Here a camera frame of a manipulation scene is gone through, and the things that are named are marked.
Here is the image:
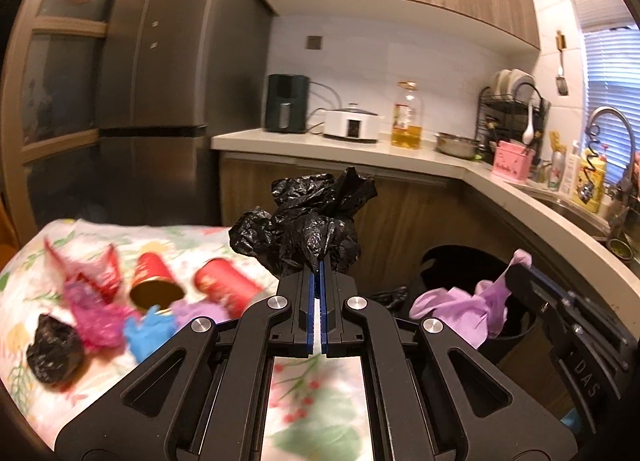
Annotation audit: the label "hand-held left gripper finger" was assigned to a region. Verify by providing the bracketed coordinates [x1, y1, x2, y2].
[321, 261, 577, 461]
[54, 261, 321, 461]

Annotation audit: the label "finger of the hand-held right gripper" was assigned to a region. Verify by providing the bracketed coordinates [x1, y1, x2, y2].
[530, 267, 576, 302]
[504, 266, 541, 313]

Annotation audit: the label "black trash bin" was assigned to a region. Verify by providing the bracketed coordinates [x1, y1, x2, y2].
[372, 245, 538, 342]

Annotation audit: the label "black plastic bag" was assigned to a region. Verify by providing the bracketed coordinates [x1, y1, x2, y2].
[229, 166, 378, 278]
[26, 313, 86, 387]

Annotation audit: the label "pink plastic bag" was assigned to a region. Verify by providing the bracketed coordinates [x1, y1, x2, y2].
[62, 276, 133, 352]

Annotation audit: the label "small steel bowl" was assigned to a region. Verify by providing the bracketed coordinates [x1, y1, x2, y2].
[607, 238, 636, 261]

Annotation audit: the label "steel kitchen sink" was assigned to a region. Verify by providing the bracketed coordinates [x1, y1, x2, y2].
[525, 190, 616, 242]

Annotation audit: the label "yellow detergent bottle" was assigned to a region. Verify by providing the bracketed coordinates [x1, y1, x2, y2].
[571, 154, 607, 214]

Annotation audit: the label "silver drink can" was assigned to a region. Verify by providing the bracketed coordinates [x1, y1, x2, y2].
[547, 151, 566, 191]

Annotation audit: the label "white soap bottle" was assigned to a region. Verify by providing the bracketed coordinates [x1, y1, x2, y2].
[557, 141, 583, 197]

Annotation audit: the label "pink utensil holder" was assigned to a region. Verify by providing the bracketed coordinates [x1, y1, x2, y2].
[492, 140, 536, 181]

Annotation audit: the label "wooden base cabinet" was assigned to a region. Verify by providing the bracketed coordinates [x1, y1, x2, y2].
[220, 154, 621, 392]

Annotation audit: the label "white plastic spoon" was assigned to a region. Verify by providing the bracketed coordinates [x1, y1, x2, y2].
[521, 101, 537, 146]

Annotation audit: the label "steel mixing bowl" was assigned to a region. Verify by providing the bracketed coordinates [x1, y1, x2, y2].
[434, 131, 482, 159]

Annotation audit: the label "floral tablecloth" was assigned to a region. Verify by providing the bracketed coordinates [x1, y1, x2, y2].
[0, 218, 376, 461]

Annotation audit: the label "red paper cup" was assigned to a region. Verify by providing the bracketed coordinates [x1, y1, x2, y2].
[129, 251, 185, 313]

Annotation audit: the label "blue rubber glove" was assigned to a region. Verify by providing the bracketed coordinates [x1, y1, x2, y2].
[122, 305, 178, 362]

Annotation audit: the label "steel kitchen faucet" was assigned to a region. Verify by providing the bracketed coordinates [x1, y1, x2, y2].
[586, 106, 640, 237]

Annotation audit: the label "white rice cooker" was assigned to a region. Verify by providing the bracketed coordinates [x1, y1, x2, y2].
[322, 102, 385, 144]

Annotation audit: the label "cooking oil bottle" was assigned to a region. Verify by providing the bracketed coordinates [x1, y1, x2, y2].
[390, 81, 425, 151]

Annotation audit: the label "hanging metal spatula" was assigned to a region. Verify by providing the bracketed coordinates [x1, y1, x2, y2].
[555, 31, 570, 96]

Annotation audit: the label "white plate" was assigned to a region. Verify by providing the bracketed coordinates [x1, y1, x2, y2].
[489, 69, 513, 99]
[507, 68, 535, 101]

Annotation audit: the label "dark green air fryer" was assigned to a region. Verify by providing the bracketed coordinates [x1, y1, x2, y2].
[264, 74, 311, 134]

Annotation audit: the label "red snack wrapper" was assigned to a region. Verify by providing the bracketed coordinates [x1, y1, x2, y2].
[44, 236, 123, 304]

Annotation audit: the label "window blinds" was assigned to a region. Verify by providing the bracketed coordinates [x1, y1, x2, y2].
[582, 26, 640, 154]

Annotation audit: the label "grey steel refrigerator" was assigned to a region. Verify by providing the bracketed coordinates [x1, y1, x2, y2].
[97, 0, 273, 237]

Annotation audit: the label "wooden glass-panel door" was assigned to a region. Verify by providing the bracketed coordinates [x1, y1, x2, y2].
[0, 0, 136, 252]

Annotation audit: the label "black wire dish rack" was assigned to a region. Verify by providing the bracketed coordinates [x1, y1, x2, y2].
[475, 84, 551, 162]

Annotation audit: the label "grey power cable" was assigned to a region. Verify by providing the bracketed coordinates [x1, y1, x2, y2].
[306, 81, 347, 133]

